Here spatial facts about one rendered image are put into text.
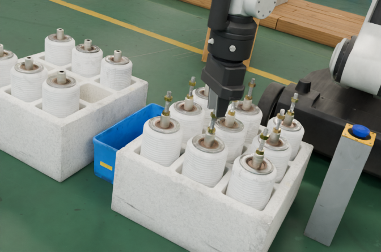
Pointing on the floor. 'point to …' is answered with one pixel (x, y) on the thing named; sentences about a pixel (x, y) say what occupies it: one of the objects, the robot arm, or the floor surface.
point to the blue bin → (119, 140)
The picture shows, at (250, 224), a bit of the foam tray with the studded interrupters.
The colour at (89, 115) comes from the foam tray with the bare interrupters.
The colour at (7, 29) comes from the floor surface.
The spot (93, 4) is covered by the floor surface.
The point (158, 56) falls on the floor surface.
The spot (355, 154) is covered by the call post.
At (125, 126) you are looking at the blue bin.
